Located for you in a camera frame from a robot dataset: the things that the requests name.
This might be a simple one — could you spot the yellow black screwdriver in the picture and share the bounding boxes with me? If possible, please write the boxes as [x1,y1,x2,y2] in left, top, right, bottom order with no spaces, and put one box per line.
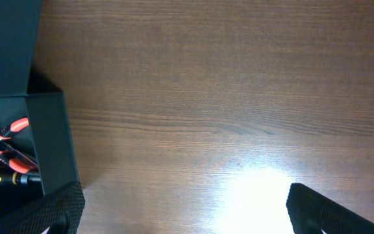
[0,167,41,186]

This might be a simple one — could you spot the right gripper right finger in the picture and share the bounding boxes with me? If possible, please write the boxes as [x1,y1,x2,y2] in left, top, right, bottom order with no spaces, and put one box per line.
[286,183,374,234]

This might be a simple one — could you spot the dark green hinged box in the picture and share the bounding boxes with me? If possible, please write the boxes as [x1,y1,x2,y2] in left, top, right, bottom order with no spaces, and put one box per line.
[0,0,79,218]

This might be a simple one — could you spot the orange black needle-nose pliers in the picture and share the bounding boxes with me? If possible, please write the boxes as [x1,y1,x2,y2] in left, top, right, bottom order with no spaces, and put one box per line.
[0,117,38,174]

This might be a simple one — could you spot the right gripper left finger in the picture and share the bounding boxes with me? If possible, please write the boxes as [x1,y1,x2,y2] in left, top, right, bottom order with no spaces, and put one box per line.
[0,181,85,234]

